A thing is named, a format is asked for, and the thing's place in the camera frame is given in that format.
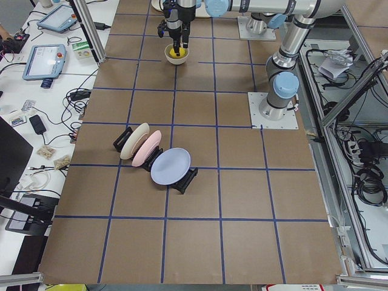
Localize cream round plate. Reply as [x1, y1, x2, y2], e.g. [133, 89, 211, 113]
[151, 0, 164, 12]

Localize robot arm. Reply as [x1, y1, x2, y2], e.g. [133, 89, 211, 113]
[259, 1, 344, 121]
[158, 0, 320, 56]

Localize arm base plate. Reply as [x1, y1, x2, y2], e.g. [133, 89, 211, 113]
[237, 16, 276, 41]
[248, 92, 299, 130]

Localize white ceramic bowl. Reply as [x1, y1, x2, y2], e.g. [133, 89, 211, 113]
[164, 44, 190, 65]

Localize black dish rack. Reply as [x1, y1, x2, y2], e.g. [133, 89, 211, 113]
[113, 122, 198, 194]

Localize far teach pendant tablet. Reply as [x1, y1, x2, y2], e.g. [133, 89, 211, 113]
[37, 5, 77, 33]

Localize near teach pendant tablet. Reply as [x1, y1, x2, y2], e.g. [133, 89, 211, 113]
[22, 44, 67, 81]

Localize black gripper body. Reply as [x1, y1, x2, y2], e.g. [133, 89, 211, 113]
[166, 5, 196, 37]

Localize black monitor stand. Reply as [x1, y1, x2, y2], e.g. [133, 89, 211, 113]
[1, 119, 59, 236]

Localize black smartphone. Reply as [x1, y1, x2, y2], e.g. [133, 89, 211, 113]
[29, 115, 47, 135]

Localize yellow lemon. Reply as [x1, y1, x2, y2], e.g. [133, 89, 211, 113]
[168, 47, 187, 59]

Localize pink plate in rack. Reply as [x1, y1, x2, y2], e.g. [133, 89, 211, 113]
[132, 130, 162, 167]

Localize green white carton box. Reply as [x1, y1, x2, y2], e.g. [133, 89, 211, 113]
[72, 41, 93, 59]

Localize black power adapter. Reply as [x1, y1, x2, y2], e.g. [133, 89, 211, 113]
[94, 22, 111, 30]

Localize crumpled white paper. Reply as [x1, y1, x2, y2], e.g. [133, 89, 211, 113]
[318, 49, 353, 80]

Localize cream plate in rack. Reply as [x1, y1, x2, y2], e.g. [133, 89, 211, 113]
[120, 122, 150, 160]

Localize aluminium frame post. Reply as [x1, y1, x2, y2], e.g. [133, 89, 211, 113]
[69, 0, 106, 64]

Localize cream rectangular tray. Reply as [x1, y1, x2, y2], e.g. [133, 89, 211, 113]
[196, 5, 210, 18]

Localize teach pendant tablet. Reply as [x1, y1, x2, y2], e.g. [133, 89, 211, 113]
[22, 44, 67, 81]
[37, 5, 77, 33]

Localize light blue plate in rack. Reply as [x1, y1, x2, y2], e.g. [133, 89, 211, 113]
[151, 148, 191, 185]

